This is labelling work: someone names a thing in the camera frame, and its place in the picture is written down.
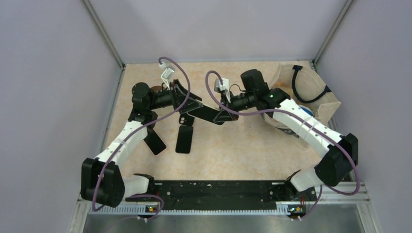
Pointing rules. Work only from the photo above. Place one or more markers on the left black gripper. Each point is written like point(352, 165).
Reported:
point(181, 95)

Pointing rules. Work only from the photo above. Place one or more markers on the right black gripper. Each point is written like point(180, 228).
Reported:
point(224, 115)

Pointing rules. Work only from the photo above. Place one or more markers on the pink cased phone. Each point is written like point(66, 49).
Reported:
point(206, 113)

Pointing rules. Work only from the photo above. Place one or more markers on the black phone case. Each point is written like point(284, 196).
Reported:
point(186, 120)

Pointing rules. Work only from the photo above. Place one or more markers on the black smartphone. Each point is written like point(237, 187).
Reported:
point(184, 139)

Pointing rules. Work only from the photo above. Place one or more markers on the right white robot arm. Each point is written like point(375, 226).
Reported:
point(339, 153)

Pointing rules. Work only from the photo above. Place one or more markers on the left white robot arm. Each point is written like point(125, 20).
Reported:
point(101, 178)

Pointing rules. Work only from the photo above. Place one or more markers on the white cased phone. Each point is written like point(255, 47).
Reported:
point(154, 142)

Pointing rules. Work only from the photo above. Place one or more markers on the white cup brown lid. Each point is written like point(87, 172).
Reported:
point(158, 88)

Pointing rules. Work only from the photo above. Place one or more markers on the printed paper packet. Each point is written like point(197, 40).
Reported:
point(279, 125)

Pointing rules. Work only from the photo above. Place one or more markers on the blue white round tin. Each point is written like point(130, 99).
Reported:
point(307, 110)

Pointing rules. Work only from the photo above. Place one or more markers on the beige tote bag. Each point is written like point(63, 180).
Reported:
point(307, 88)

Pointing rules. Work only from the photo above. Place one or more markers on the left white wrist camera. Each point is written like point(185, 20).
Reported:
point(167, 73)

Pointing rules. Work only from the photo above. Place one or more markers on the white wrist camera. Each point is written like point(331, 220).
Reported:
point(222, 87)
point(167, 73)

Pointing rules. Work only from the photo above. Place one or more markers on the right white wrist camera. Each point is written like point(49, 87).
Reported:
point(222, 87)

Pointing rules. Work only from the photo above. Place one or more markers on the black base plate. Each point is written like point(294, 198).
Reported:
point(222, 195)

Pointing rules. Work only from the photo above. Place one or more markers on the grey slotted cable duct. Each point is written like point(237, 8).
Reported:
point(139, 209)

